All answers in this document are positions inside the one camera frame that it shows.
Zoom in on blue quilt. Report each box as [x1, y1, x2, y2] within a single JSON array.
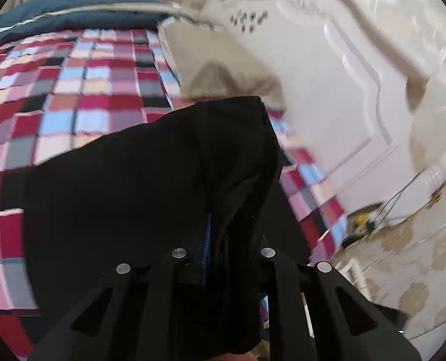
[[0, 0, 224, 40]]

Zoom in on white carved headboard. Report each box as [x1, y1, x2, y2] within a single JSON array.
[[202, 0, 434, 226]]

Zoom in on cluster of dark stickers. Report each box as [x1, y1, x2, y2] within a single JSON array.
[[230, 11, 269, 32]]

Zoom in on black pants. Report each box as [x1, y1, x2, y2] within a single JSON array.
[[24, 96, 314, 361]]

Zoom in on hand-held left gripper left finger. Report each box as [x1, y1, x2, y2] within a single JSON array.
[[28, 214, 214, 361]]

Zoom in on plaid bed sheet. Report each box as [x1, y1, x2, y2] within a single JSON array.
[[0, 28, 349, 361]]

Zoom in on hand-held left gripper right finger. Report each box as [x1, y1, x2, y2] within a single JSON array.
[[260, 247, 423, 361]]

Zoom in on white bedside cabinet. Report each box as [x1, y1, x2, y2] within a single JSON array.
[[407, 71, 446, 226]]

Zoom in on beige pillow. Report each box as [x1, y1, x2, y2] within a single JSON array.
[[157, 23, 287, 111]]

